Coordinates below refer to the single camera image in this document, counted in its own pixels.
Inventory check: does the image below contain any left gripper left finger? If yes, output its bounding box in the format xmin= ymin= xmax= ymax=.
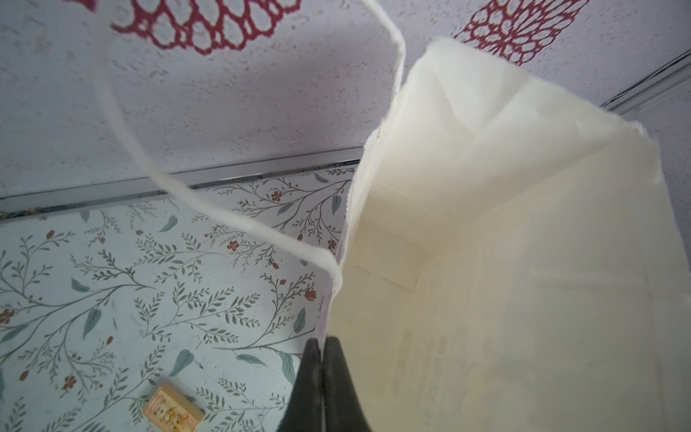
xmin=277 ymin=338 xmax=323 ymax=432

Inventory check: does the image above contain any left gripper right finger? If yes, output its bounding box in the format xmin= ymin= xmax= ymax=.
xmin=322 ymin=337 xmax=372 ymax=432

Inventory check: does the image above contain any white paper bag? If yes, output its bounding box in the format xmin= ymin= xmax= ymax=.
xmin=93 ymin=1 xmax=690 ymax=431

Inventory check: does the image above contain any small wooden block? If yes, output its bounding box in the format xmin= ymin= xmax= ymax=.
xmin=142 ymin=383 xmax=205 ymax=432

